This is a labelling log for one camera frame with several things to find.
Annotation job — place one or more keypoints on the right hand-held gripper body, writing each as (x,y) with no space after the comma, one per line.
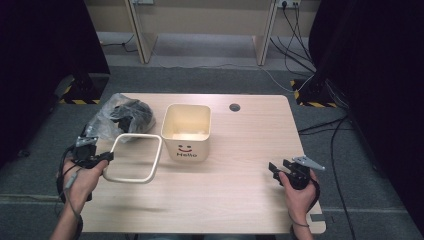
(298,176)

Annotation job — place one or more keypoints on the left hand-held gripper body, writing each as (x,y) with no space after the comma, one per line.
(85,153)

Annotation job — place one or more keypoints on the clear plastic bag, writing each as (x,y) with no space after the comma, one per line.
(103,125)

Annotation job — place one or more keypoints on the black plastic bag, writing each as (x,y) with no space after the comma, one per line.
(135,113)

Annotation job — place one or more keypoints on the white bin with smiley face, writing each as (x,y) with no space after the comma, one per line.
(186,146)

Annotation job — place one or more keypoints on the person's right hand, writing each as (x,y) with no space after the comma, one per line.
(300,203)

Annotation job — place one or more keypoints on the person's left hand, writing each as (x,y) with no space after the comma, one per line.
(81,186)

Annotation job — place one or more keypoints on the black stand base hazard tape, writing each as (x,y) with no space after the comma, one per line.
(315,95)
(83,91)

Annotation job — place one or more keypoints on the black curtain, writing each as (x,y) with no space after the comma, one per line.
(383,83)
(36,66)

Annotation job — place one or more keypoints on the beige wooden desk leg panel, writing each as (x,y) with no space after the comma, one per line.
(265,40)
(141,36)

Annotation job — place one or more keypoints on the white wall socket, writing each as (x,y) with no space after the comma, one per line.
(288,3)
(142,1)

